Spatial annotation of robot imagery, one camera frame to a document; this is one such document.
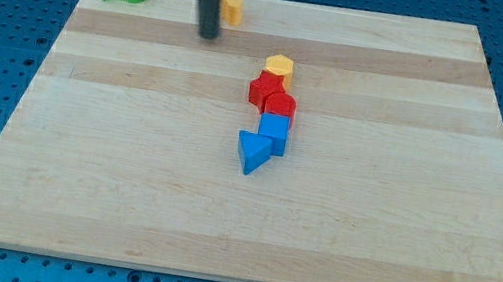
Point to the yellow heart block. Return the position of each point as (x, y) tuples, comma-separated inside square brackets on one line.
[(232, 11)]

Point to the yellow hexagon block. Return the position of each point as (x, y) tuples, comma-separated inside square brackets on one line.
[(282, 66)]

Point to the red star block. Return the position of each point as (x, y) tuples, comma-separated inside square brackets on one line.
[(262, 87)]

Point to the red cylinder block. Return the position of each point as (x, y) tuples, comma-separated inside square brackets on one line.
[(281, 104)]

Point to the blue cube block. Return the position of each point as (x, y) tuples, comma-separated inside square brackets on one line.
[(276, 128)]

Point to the blue triangle block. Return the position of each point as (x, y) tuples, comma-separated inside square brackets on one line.
[(254, 150)]

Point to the wooden board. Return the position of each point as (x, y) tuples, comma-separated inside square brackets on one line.
[(123, 149)]

